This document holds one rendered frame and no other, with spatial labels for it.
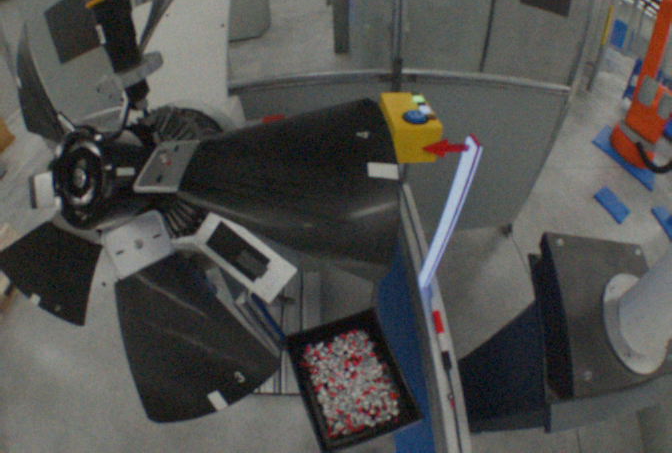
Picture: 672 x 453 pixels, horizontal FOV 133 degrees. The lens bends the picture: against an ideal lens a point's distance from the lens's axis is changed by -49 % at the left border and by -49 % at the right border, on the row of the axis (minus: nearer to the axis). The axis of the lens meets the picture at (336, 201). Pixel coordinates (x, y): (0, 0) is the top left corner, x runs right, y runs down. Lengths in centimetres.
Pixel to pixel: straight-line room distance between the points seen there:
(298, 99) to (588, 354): 105
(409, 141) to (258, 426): 127
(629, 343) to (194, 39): 95
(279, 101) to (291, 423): 131
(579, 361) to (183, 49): 87
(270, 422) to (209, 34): 139
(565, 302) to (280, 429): 120
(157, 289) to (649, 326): 68
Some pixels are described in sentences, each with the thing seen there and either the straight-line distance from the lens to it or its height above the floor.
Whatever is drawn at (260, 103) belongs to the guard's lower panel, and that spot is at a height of 91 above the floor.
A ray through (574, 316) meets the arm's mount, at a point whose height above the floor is 101.
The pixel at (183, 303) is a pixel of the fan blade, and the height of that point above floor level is 104.
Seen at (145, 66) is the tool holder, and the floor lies 131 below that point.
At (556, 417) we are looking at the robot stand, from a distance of 54.
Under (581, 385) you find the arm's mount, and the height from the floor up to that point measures 101.
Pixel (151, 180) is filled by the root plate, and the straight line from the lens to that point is 34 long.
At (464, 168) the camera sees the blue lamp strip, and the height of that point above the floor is 115.
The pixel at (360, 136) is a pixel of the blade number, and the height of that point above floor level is 118.
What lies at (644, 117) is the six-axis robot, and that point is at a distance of 385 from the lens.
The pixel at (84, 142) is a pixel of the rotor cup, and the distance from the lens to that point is 37.
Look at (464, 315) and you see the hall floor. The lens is 156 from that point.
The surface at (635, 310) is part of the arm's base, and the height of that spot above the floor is 106.
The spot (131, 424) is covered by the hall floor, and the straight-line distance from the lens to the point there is 174.
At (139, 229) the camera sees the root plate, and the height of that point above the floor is 112.
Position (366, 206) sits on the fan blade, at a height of 115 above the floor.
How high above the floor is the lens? 136
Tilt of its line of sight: 46 degrees down
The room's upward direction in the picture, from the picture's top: 3 degrees counter-clockwise
